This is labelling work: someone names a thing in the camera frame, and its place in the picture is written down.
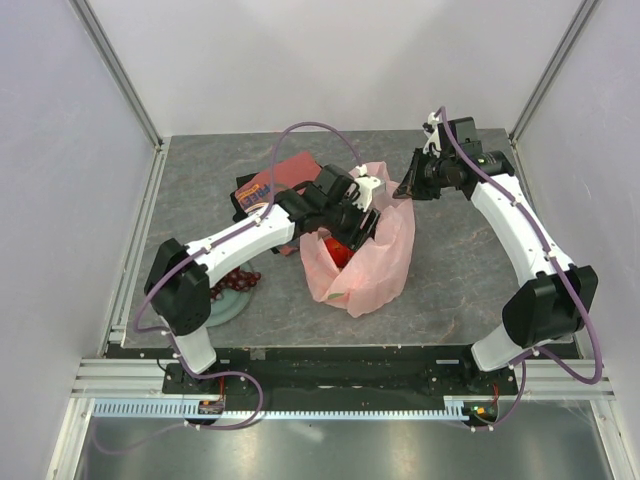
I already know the front aluminium rail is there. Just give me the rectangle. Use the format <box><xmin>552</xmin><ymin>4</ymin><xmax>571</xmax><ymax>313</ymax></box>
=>
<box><xmin>72</xmin><ymin>359</ymin><xmax>614</xmax><ymax>400</ymax></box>

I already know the white slotted cable duct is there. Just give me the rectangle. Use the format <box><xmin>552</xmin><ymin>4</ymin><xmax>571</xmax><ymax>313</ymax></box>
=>
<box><xmin>93</xmin><ymin>397</ymin><xmax>474</xmax><ymax>421</ymax></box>

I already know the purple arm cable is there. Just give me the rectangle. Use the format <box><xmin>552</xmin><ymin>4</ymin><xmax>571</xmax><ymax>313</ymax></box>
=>
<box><xmin>92</xmin><ymin>121</ymin><xmax>366</xmax><ymax>455</ymax></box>
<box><xmin>434</xmin><ymin>105</ymin><xmax>604</xmax><ymax>434</ymax></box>

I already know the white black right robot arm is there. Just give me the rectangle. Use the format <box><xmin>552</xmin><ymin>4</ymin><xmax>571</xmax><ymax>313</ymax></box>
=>
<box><xmin>394</xmin><ymin>110</ymin><xmax>598</xmax><ymax>394</ymax></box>

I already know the left aluminium frame post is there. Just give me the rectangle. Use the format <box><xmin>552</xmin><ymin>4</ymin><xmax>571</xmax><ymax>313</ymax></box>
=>
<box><xmin>69</xmin><ymin>0</ymin><xmax>164</xmax><ymax>149</ymax></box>

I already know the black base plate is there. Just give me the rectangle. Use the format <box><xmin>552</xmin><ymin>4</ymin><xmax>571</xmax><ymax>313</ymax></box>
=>
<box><xmin>162</xmin><ymin>345</ymin><xmax>517</xmax><ymax>411</ymax></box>

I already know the aluminium frame post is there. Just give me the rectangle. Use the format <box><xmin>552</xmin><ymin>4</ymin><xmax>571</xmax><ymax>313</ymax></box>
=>
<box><xmin>508</xmin><ymin>0</ymin><xmax>601</xmax><ymax>146</ymax></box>
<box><xmin>69</xmin><ymin>0</ymin><xmax>164</xmax><ymax>149</ymax></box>

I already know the red apple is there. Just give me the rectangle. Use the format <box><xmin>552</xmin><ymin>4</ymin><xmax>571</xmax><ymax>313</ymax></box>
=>
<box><xmin>324</xmin><ymin>237</ymin><xmax>354</xmax><ymax>269</ymax></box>

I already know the pink plastic bag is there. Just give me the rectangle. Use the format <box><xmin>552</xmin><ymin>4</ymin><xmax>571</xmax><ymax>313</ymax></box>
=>
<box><xmin>300</xmin><ymin>162</ymin><xmax>415</xmax><ymax>318</ymax></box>

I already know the dark red grape bunch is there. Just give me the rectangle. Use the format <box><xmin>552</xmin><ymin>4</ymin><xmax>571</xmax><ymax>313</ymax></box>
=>
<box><xmin>210</xmin><ymin>267</ymin><xmax>262</xmax><ymax>302</ymax></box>

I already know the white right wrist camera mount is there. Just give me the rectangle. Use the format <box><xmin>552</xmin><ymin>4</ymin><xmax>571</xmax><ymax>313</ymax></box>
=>
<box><xmin>422</xmin><ymin>109</ymin><xmax>450</xmax><ymax>158</ymax></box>

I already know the grey green plate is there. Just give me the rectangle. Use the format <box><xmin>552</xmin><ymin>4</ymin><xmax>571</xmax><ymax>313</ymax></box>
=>
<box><xmin>205</xmin><ymin>262</ymin><xmax>255</xmax><ymax>328</ymax></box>

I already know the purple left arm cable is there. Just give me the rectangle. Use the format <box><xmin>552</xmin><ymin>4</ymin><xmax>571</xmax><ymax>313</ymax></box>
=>
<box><xmin>92</xmin><ymin>121</ymin><xmax>366</xmax><ymax>455</ymax></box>

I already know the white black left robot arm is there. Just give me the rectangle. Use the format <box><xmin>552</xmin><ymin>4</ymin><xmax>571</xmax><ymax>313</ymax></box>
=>
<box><xmin>144</xmin><ymin>165</ymin><xmax>386</xmax><ymax>393</ymax></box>

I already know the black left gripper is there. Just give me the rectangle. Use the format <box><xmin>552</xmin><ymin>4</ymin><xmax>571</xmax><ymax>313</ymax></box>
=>
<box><xmin>322</xmin><ymin>193</ymin><xmax>381</xmax><ymax>256</ymax></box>

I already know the right aluminium frame post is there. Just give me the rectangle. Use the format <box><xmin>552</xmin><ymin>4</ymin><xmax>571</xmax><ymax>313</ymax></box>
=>
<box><xmin>508</xmin><ymin>0</ymin><xmax>601</xmax><ymax>146</ymax></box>

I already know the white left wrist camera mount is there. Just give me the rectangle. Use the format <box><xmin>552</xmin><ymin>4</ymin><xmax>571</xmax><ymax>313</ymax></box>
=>
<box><xmin>348</xmin><ymin>165</ymin><xmax>386</xmax><ymax>211</ymax></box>

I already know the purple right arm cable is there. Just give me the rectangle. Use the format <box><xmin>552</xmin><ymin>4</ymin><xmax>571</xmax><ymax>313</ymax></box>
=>
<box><xmin>434</xmin><ymin>105</ymin><xmax>604</xmax><ymax>434</ymax></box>

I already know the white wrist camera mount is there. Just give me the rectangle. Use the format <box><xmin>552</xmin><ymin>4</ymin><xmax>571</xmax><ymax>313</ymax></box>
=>
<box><xmin>422</xmin><ymin>109</ymin><xmax>450</xmax><ymax>158</ymax></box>
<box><xmin>348</xmin><ymin>165</ymin><xmax>386</xmax><ymax>211</ymax></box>

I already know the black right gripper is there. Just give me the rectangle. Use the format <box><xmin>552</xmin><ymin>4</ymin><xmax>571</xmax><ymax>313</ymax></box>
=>
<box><xmin>394</xmin><ymin>147</ymin><xmax>455</xmax><ymax>201</ymax></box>

